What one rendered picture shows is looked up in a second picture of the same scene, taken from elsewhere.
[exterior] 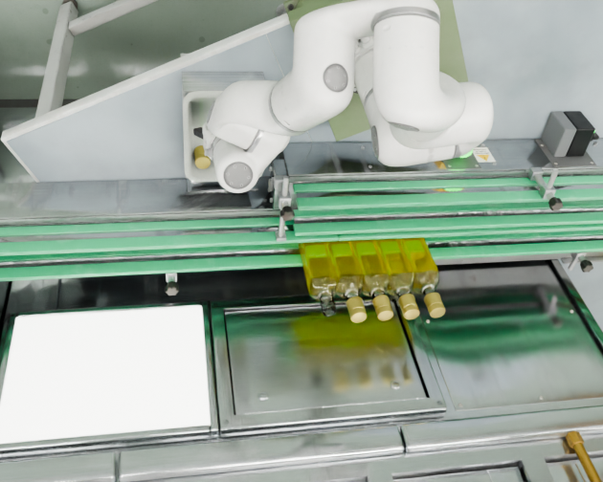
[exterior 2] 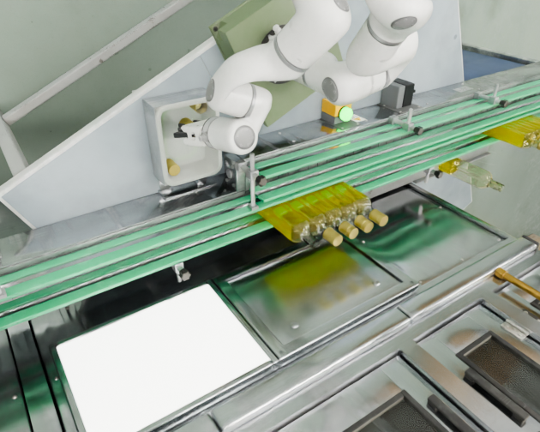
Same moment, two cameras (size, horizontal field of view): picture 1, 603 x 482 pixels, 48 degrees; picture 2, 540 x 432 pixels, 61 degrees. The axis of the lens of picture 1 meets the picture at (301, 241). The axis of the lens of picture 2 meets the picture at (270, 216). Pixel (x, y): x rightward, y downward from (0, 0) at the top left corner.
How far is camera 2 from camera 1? 0.49 m
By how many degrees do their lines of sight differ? 18
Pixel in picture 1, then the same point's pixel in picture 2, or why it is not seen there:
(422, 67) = not seen: outside the picture
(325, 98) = (340, 17)
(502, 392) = (438, 265)
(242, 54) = (185, 75)
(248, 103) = (255, 62)
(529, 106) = not seen: hidden behind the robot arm
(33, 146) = (27, 195)
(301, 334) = (292, 276)
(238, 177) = (245, 139)
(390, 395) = (377, 291)
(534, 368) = (445, 244)
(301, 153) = not seen: hidden behind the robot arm
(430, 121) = (425, 10)
